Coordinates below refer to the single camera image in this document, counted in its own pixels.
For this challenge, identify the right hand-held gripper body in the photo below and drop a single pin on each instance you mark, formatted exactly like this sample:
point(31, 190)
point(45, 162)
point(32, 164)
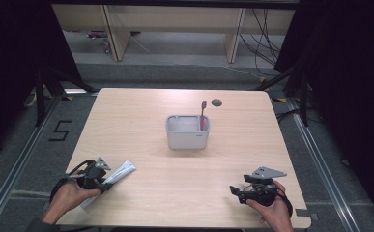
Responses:
point(263, 190)

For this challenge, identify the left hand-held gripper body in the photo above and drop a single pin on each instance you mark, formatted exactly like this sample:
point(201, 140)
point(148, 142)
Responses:
point(92, 175)

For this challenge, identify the white and purple toothpaste tube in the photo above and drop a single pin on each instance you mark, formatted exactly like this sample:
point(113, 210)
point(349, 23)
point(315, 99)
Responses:
point(120, 171)

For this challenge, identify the grey toothbrush holder box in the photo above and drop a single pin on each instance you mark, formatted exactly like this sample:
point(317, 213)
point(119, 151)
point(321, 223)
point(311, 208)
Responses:
point(187, 138)

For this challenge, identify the person's right hand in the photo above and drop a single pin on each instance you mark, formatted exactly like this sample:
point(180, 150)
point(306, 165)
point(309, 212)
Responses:
point(276, 216)

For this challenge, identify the person's left hand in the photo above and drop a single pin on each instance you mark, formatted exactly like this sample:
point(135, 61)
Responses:
point(67, 198)

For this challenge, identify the pink toothbrush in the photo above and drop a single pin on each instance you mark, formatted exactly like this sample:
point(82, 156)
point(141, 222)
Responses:
point(203, 112)

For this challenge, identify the dark round table grommet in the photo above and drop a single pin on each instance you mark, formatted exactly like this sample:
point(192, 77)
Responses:
point(216, 102)

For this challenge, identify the black metal stand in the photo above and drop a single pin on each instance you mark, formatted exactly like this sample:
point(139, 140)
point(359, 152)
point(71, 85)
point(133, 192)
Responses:
point(40, 96)
point(303, 96)

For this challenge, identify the dark curtain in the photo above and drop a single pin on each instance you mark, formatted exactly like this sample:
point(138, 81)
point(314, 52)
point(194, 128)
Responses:
point(352, 64)
point(10, 48)

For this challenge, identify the light wooden desk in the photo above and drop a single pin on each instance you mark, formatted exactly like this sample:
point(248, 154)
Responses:
point(175, 19)

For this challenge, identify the metal floor rail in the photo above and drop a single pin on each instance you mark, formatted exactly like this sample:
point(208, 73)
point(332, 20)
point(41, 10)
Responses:
point(323, 167)
point(17, 167)

